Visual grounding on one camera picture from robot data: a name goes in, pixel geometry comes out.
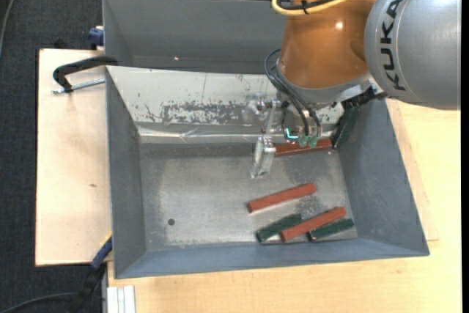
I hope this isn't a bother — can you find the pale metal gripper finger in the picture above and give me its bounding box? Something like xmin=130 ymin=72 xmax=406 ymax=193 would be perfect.
xmin=259 ymin=145 xmax=277 ymax=178
xmin=249 ymin=136 xmax=266 ymax=180

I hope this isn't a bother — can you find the red-brown flat block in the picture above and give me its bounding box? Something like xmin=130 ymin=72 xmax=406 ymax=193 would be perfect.
xmin=272 ymin=137 xmax=333 ymax=158
xmin=246 ymin=182 xmax=318 ymax=215
xmin=279 ymin=206 xmax=348 ymax=243

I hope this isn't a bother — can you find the grey metal bin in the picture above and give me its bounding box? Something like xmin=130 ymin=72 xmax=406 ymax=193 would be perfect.
xmin=101 ymin=0 xmax=431 ymax=280

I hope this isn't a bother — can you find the dark green flat block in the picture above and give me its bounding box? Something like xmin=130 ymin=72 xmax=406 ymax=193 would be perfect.
xmin=306 ymin=218 xmax=356 ymax=243
xmin=255 ymin=213 xmax=304 ymax=243
xmin=331 ymin=105 xmax=362 ymax=150

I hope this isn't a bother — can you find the pale wood flat board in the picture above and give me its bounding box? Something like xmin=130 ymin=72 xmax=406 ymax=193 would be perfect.
xmin=34 ymin=48 xmax=115 ymax=268

